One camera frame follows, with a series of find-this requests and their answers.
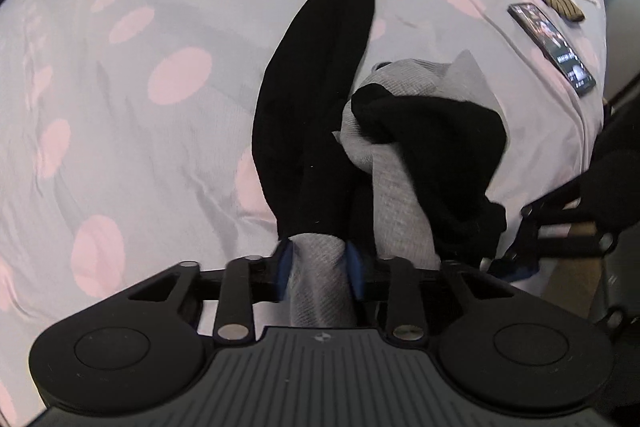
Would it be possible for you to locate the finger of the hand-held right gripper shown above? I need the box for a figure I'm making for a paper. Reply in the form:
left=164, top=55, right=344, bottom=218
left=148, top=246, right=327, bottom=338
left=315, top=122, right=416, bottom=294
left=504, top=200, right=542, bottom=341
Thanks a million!
left=482, top=186, right=617, bottom=283

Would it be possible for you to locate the black smartphone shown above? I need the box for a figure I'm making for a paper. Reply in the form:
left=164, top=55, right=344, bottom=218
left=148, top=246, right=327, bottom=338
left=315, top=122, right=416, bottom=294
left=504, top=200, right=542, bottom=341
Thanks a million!
left=507, top=3, right=597, bottom=98

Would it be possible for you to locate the pink dotted bed cover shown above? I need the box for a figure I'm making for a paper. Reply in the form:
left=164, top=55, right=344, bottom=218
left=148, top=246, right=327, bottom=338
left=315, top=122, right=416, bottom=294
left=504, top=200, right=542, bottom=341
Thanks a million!
left=0, top=0, right=608, bottom=408

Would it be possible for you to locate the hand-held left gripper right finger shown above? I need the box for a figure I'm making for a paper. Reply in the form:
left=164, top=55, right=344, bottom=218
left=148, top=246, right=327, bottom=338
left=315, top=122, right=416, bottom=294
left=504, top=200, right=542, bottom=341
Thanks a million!
left=344, top=243, right=521, bottom=343

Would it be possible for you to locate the grey and black shirt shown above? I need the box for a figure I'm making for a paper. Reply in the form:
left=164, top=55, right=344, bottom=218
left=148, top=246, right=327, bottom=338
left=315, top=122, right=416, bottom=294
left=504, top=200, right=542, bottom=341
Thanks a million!
left=251, top=0, right=508, bottom=328

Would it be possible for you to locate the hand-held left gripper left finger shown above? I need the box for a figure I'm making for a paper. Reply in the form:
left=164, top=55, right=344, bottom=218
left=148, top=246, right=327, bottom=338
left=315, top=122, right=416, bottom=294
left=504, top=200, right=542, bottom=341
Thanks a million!
left=127, top=241, right=297, bottom=343

